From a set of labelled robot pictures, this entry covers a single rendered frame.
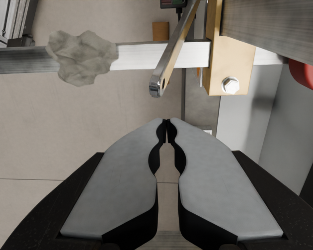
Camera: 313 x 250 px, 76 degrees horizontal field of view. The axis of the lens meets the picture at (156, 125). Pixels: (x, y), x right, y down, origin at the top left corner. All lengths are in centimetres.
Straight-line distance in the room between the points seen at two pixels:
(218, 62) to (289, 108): 32
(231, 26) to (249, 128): 43
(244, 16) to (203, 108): 30
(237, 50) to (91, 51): 17
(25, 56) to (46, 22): 96
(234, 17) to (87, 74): 17
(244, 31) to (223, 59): 8
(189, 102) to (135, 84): 76
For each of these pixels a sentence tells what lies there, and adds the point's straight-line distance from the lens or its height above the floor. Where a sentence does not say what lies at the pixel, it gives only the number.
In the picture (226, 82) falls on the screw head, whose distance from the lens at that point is 26.
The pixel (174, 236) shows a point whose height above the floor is 94.
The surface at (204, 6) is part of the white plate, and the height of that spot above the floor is 80.
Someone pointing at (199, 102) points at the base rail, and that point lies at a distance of 46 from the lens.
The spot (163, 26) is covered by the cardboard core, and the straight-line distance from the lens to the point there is 104.
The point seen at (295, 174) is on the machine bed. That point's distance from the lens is 55.
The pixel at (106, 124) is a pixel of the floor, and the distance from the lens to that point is 133.
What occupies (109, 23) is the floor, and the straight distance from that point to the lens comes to 115.
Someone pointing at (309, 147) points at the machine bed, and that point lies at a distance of 50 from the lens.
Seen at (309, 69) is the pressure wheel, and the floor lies 91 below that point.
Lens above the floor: 112
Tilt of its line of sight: 61 degrees down
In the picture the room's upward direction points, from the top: 176 degrees counter-clockwise
